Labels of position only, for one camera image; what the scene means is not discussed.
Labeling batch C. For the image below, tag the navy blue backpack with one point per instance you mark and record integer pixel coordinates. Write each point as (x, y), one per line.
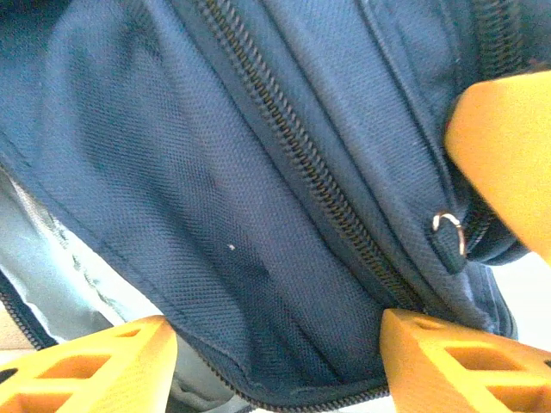
(215, 172)

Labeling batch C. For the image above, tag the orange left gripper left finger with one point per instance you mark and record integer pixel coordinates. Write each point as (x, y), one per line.
(107, 374)

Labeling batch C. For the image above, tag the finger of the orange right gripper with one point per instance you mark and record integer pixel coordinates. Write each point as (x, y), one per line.
(512, 150)

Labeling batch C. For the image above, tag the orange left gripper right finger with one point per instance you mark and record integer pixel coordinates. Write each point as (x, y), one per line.
(430, 370)

